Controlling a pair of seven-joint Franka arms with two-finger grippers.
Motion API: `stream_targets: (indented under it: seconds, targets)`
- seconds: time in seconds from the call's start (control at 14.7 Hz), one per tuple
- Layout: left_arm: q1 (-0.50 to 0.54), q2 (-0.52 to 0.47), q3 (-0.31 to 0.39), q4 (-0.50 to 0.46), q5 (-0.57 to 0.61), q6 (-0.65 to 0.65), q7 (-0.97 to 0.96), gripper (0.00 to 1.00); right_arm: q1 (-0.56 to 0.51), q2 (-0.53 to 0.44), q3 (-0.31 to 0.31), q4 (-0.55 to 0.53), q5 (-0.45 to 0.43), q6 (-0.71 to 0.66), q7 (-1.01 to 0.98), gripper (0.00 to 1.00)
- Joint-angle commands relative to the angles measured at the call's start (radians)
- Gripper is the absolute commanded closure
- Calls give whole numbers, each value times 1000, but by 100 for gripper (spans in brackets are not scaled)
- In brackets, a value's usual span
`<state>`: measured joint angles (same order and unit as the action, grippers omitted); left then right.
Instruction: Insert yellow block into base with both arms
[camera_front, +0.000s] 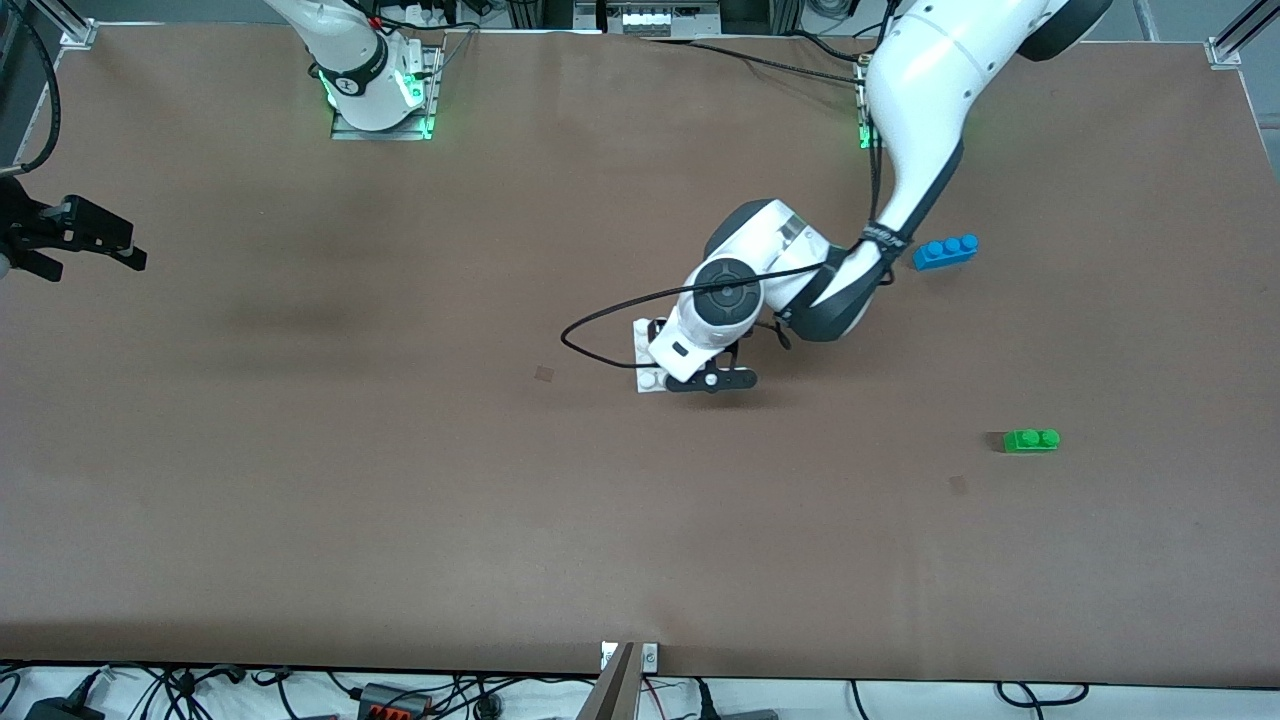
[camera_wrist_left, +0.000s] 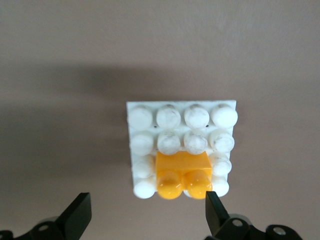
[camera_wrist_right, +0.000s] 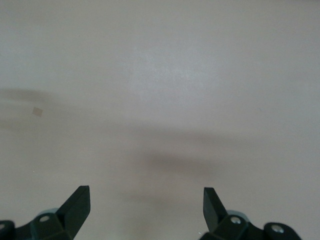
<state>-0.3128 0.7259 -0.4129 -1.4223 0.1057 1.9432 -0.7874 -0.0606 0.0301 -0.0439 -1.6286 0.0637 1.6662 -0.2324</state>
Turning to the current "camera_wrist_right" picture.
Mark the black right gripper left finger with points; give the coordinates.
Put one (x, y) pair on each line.
(72, 215)

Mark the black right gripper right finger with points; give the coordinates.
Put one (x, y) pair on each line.
(217, 220)

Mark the small square tape patch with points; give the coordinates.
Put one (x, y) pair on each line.
(37, 112)

